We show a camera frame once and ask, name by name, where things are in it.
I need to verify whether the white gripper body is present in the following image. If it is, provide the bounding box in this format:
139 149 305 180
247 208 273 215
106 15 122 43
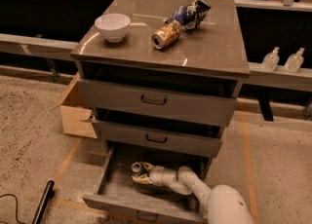
149 166 165 186

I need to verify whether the green soda can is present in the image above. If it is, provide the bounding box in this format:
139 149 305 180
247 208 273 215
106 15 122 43
131 162 142 173

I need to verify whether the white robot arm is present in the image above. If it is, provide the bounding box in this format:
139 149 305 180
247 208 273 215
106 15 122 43
131 162 254 224

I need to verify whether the grey open bottom drawer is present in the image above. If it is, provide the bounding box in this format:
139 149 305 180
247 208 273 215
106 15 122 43
83 143 211 224

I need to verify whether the grey middle drawer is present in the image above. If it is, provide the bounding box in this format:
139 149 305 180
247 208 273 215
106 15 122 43
92 120 222 157

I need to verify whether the grey top drawer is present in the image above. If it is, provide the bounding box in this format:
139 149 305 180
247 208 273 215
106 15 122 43
77 79 236 127

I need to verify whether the grey drawer cabinet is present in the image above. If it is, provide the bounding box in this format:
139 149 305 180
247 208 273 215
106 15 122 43
70 0 251 175

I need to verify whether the gold brown soda can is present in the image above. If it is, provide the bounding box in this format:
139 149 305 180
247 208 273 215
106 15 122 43
151 20 182 50

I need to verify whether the cardboard box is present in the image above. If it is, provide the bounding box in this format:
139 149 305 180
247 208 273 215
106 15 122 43
50 74 97 138

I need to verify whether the black cylindrical floor object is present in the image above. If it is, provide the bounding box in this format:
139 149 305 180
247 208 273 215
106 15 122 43
31 180 55 224

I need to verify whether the white ceramic bowl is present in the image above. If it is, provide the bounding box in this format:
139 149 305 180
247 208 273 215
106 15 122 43
95 14 131 42

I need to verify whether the blue chip bag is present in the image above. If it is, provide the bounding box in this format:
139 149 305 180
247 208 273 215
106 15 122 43
165 0 211 31

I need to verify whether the clear sanitizer bottle left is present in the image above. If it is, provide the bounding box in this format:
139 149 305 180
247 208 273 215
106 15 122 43
261 47 280 72

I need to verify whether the black floor cable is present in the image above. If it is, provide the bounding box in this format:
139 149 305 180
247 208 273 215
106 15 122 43
0 194 26 224

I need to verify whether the grey metal rail shelf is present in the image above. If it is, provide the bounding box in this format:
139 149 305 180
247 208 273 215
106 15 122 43
0 34 312 93

